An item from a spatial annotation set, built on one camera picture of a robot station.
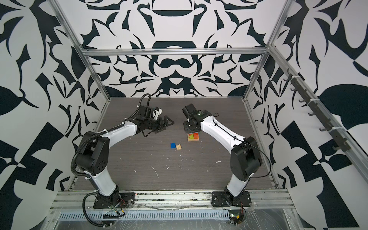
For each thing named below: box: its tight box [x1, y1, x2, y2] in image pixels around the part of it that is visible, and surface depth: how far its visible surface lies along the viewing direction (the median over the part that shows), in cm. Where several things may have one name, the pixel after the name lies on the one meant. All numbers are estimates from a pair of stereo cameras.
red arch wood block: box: [188, 132, 199, 139], surface depth 98 cm
